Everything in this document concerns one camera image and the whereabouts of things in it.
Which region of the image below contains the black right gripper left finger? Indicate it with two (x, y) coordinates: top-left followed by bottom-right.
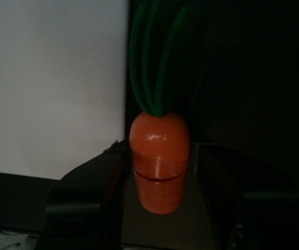
(35, 140), (136, 250)

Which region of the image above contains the white cutting board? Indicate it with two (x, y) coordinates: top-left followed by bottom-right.
(0, 0), (131, 181)

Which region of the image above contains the orange toy carrot green top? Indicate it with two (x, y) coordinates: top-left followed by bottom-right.
(128, 0), (194, 216)

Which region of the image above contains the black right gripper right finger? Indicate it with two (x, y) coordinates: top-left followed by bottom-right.
(192, 142), (299, 250)

